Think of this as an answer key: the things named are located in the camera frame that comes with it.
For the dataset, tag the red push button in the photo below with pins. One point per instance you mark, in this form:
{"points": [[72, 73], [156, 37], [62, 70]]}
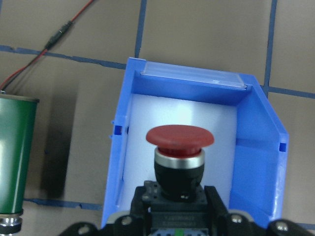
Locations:
{"points": [[178, 204]]}

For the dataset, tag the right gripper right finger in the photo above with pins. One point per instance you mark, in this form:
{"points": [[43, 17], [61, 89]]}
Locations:
{"points": [[218, 215]]}

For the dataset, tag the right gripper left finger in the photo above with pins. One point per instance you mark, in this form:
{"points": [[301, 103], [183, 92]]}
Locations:
{"points": [[139, 212]]}

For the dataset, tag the right blue plastic bin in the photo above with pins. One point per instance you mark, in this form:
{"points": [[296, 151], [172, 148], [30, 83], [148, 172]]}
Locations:
{"points": [[247, 161]]}

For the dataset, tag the green conveyor belt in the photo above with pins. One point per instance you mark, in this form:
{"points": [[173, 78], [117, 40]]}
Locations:
{"points": [[17, 118]]}

